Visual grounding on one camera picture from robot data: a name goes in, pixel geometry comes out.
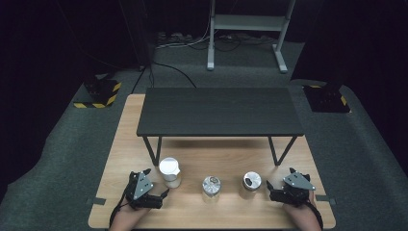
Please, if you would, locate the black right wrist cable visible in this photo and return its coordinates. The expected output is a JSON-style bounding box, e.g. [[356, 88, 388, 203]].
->
[[308, 200, 324, 231]]

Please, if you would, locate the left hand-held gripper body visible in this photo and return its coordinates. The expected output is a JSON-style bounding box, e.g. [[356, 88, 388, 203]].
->
[[124, 171, 165, 211]]

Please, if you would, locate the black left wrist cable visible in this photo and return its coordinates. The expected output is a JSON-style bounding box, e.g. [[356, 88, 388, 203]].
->
[[108, 191, 130, 229]]

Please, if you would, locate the person's left hand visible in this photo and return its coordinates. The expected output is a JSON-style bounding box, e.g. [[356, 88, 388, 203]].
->
[[121, 201, 152, 218]]

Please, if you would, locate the black shelf with metal legs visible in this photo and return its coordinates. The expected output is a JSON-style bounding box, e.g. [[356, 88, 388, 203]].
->
[[136, 87, 305, 167]]

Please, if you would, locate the person's right hand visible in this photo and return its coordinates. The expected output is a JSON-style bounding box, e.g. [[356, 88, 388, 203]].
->
[[283, 192, 316, 216]]

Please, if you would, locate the white lidded cup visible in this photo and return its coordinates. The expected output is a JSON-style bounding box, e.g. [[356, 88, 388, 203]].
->
[[159, 156, 183, 190]]

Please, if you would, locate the black base with striped tape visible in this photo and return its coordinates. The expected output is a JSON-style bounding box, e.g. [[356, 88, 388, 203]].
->
[[302, 83, 352, 115], [73, 78, 123, 110]]

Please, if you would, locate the white cable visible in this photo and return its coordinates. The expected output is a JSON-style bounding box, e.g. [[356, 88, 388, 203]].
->
[[156, 15, 214, 50]]

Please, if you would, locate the grey metal stand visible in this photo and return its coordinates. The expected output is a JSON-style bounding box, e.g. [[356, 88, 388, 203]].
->
[[206, 0, 297, 74]]

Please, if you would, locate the black floor cable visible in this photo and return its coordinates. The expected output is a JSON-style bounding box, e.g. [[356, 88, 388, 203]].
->
[[149, 61, 198, 89]]

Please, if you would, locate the power strip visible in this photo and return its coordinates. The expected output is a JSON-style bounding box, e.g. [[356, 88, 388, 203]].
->
[[156, 31, 194, 45]]

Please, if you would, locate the black cable bundle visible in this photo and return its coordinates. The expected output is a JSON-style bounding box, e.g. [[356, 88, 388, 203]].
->
[[214, 32, 277, 53]]

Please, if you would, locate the grey tape strip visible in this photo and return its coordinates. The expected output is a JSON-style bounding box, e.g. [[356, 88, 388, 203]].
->
[[315, 193, 337, 207], [86, 196, 107, 207]]

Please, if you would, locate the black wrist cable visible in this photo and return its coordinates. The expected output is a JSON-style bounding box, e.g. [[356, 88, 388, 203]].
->
[[308, 200, 324, 231], [108, 191, 130, 229]]

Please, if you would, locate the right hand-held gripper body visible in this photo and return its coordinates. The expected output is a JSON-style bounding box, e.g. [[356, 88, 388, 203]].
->
[[269, 172, 318, 207]]

